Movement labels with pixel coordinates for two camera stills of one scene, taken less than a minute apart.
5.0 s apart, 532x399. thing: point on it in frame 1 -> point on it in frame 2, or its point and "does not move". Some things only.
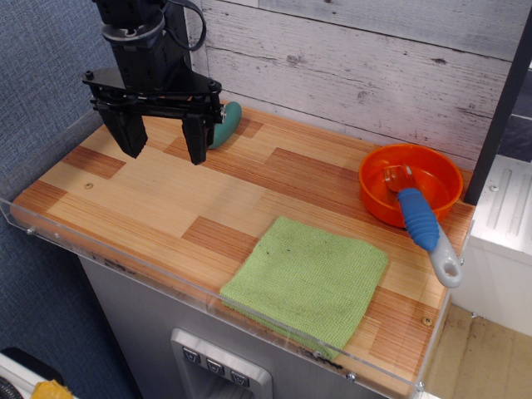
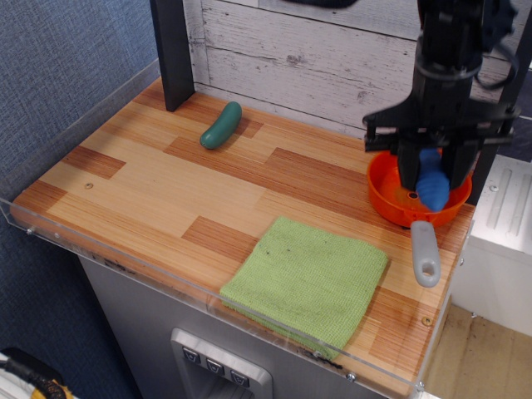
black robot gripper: x=152 y=78 -> x=440 y=113
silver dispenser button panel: x=207 y=369 does not move
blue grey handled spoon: x=422 y=221 -> x=433 y=191
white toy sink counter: x=496 y=270 does not move
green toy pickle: x=223 y=131 does not move
